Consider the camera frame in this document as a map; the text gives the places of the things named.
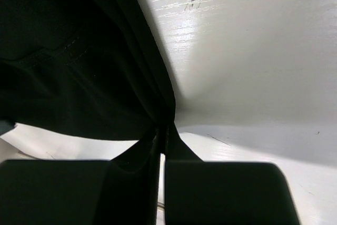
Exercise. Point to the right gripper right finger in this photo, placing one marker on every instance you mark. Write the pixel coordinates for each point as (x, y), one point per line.
(200, 192)

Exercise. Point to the black skirt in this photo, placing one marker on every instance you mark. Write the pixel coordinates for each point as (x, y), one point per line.
(88, 68)

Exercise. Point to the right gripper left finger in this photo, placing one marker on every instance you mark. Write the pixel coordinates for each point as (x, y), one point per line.
(123, 190)

